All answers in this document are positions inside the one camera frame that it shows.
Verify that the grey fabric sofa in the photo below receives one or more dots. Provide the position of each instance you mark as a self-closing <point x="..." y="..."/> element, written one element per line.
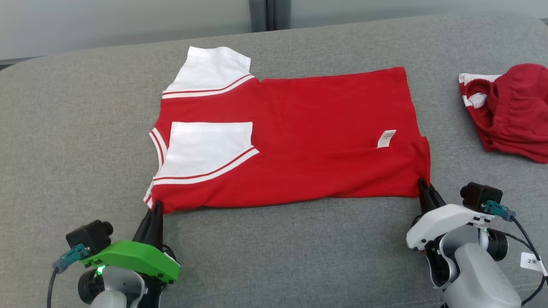
<point x="274" y="256"/>

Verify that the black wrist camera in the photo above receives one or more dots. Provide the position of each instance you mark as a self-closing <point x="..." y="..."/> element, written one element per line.
<point x="87" y="237"/>
<point x="479" y="196"/>

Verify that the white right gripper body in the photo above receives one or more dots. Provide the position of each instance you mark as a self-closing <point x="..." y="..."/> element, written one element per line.
<point x="441" y="220"/>

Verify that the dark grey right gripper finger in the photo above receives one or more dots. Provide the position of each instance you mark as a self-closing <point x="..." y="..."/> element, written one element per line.
<point x="425" y="196"/>
<point x="436" y="200"/>

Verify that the red shorts with white stripe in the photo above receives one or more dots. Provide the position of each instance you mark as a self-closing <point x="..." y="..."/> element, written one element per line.
<point x="518" y="115"/>

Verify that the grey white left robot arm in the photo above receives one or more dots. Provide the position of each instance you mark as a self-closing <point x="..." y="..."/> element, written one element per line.
<point x="113" y="291"/>

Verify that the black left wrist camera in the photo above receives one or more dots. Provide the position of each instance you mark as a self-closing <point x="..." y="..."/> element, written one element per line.
<point x="87" y="237"/>

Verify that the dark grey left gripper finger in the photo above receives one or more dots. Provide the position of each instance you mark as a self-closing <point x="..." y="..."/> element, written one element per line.
<point x="144" y="233"/>
<point x="158" y="231"/>

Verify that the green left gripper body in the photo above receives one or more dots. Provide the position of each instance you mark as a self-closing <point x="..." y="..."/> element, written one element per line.
<point x="132" y="256"/>

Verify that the grey partition post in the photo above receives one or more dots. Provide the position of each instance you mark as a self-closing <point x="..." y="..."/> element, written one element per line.
<point x="269" y="15"/>

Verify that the red and white jersey shirt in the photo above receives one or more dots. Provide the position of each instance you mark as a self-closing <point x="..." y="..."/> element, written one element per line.
<point x="308" y="137"/>

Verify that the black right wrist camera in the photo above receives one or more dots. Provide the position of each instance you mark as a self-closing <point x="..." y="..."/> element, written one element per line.
<point x="479" y="196"/>

